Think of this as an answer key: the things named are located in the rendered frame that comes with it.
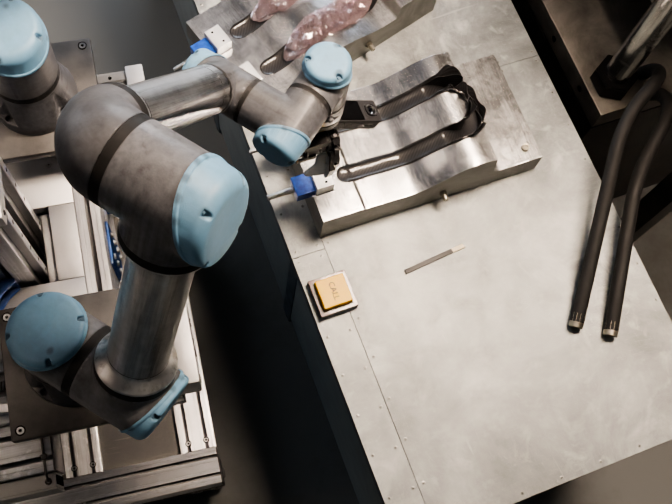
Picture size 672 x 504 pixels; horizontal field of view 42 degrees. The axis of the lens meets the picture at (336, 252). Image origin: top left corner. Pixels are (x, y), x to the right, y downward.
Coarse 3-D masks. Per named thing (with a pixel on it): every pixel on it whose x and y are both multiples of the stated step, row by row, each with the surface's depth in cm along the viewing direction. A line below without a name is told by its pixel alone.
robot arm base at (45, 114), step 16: (64, 80) 156; (0, 96) 151; (48, 96) 152; (64, 96) 156; (0, 112) 156; (16, 112) 153; (32, 112) 153; (48, 112) 155; (16, 128) 157; (32, 128) 156; (48, 128) 157
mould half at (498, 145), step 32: (416, 64) 184; (448, 64) 184; (480, 64) 193; (352, 96) 185; (384, 96) 185; (448, 96) 181; (480, 96) 190; (512, 96) 191; (384, 128) 183; (416, 128) 182; (512, 128) 189; (352, 160) 180; (448, 160) 178; (480, 160) 177; (512, 160) 186; (352, 192) 177; (384, 192) 178; (416, 192) 179; (448, 192) 186; (320, 224) 178; (352, 224) 182
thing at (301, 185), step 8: (296, 176) 175; (304, 176) 176; (312, 176) 174; (320, 176) 175; (296, 184) 175; (304, 184) 175; (312, 184) 175; (320, 184) 174; (328, 184) 174; (280, 192) 175; (288, 192) 175; (296, 192) 174; (304, 192) 174; (312, 192) 175; (320, 192) 176; (296, 200) 176
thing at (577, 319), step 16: (608, 160) 184; (608, 176) 183; (608, 192) 182; (608, 208) 182; (592, 224) 182; (592, 240) 181; (592, 256) 180; (592, 272) 180; (576, 304) 180; (576, 320) 179
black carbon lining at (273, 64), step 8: (376, 0) 194; (248, 16) 192; (240, 24) 192; (248, 24) 192; (256, 24) 192; (232, 32) 191; (240, 32) 191; (248, 32) 191; (272, 56) 190; (280, 56) 190; (264, 64) 189; (272, 64) 189; (280, 64) 190; (288, 64) 189; (264, 72) 188; (272, 72) 189
